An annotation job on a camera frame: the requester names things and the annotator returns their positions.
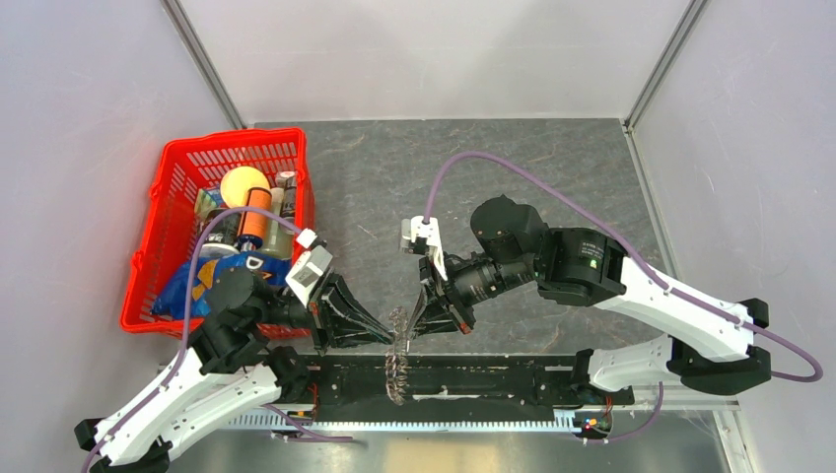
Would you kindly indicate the colourful small box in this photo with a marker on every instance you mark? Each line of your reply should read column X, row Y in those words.
column 207, row 199

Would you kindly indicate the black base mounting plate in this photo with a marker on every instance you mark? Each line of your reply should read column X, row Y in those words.
column 439, row 388

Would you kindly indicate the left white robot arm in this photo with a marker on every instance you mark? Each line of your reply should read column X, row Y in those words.
column 225, row 368

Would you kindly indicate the yellow ball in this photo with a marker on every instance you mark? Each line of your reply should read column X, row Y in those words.
column 245, row 186

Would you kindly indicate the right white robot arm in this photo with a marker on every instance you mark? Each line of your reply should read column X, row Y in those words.
column 704, row 343

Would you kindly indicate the orange cylinder bottle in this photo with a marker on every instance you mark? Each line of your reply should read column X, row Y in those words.
column 253, row 225

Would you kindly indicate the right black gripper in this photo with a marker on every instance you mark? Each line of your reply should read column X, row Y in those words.
column 454, row 315

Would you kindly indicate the blue Doritos chip bag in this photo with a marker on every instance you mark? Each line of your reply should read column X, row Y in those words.
column 171, row 300

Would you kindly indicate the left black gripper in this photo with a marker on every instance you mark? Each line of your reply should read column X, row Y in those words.
column 332, row 300

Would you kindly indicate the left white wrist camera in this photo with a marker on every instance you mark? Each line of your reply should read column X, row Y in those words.
column 310, row 266

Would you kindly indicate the black can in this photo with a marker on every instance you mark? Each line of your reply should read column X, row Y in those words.
column 222, row 240

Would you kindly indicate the red plastic basket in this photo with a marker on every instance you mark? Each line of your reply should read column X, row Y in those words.
column 188, row 166

